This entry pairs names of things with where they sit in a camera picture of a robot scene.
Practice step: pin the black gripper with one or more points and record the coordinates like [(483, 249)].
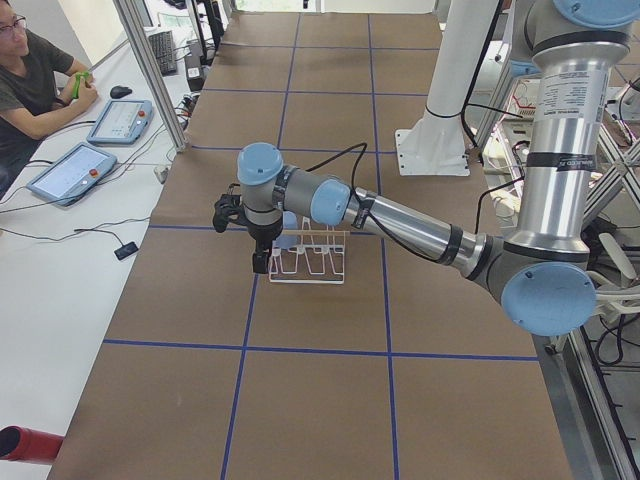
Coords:
[(262, 234)]

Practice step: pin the light blue plastic cup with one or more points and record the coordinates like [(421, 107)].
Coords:
[(290, 222)]

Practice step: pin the small black puck device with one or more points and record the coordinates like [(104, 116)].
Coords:
[(126, 250)]

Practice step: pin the far teach pendant tablet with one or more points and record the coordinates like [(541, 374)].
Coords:
[(121, 122)]

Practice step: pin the teach pendant tablet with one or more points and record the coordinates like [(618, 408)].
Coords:
[(121, 122), (69, 178)]

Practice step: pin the black computer mouse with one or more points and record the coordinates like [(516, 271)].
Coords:
[(119, 91)]

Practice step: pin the near teach pendant tablet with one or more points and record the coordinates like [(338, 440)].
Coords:
[(69, 178)]

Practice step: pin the black keyboard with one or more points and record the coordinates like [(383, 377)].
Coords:
[(162, 47)]

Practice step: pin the person in dark shirt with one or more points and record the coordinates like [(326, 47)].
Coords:
[(39, 92)]

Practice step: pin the red cylinder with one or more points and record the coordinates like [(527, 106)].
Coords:
[(21, 444)]

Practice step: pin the white wire cup holder rack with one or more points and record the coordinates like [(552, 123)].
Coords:
[(319, 258)]

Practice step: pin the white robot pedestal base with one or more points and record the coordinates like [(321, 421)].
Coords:
[(435, 145)]

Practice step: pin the aluminium frame post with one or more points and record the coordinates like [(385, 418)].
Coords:
[(132, 24)]

